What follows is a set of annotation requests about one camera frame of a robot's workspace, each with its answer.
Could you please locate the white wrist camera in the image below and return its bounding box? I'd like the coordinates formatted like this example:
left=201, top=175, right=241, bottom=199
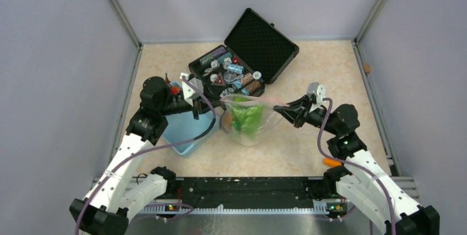
left=180, top=73, right=204, bottom=107
left=307, top=82, right=326, bottom=108

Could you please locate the orange marker pen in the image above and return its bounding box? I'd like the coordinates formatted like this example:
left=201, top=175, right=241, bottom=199
left=323, top=158, right=343, bottom=168

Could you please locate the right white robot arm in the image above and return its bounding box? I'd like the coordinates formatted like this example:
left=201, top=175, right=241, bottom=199
left=273, top=95, right=441, bottom=234

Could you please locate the red triangle dealer token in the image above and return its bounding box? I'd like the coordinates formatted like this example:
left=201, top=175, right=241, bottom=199
left=210, top=73, right=225, bottom=86

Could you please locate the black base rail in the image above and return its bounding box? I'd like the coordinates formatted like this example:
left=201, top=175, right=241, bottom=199
left=160, top=177, right=360, bottom=210

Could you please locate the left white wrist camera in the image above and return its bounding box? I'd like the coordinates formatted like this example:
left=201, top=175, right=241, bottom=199
left=180, top=73, right=204, bottom=107

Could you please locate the clear round dealer button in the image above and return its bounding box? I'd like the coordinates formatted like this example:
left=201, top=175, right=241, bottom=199
left=223, top=72, right=237, bottom=84

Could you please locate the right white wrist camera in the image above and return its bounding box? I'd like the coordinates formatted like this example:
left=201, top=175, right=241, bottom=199
left=307, top=82, right=326, bottom=108

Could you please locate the white cable duct strip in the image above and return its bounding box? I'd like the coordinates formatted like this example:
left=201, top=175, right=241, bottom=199
left=139, top=202, right=329, bottom=215

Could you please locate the clear zip top bag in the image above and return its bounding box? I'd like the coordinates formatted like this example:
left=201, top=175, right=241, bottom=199
left=219, top=94, right=288, bottom=146

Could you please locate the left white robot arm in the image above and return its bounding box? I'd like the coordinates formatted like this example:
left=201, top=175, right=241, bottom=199
left=69, top=73, right=216, bottom=234

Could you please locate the white single poker chip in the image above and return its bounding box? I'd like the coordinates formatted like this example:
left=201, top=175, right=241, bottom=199
left=252, top=71, right=262, bottom=80

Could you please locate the light blue plastic basket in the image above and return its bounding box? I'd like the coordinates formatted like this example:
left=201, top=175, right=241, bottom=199
left=162, top=83, right=213, bottom=144

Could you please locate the green napa cabbage toy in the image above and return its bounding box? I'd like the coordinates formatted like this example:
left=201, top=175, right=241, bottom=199
left=230, top=96, right=264, bottom=138

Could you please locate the red cherry tomato bunch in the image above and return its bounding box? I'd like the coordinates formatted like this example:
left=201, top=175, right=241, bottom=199
left=165, top=73, right=182, bottom=95

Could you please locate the orange brown fruit toy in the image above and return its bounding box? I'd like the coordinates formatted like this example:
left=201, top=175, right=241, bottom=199
left=222, top=112, right=232, bottom=127

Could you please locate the black poker chip case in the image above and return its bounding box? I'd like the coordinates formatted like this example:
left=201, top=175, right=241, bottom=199
left=188, top=8, right=299, bottom=99

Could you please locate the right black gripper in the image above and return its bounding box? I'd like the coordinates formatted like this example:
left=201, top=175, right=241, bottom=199
left=274, top=94, right=340, bottom=135

